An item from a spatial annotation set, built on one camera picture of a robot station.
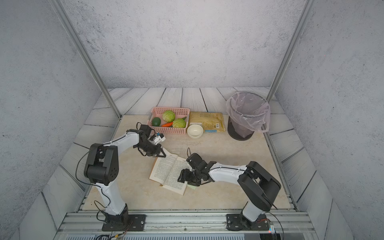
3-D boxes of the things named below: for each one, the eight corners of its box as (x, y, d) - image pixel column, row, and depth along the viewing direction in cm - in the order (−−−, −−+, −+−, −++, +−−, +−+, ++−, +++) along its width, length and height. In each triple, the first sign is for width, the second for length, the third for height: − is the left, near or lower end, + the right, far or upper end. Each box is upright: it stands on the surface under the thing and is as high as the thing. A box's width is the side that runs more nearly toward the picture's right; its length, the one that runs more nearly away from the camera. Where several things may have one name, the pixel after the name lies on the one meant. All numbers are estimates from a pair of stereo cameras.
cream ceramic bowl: (187, 140, 107) (186, 135, 103) (187, 127, 115) (187, 122, 111) (203, 140, 107) (203, 135, 103) (202, 127, 115) (202, 122, 111)
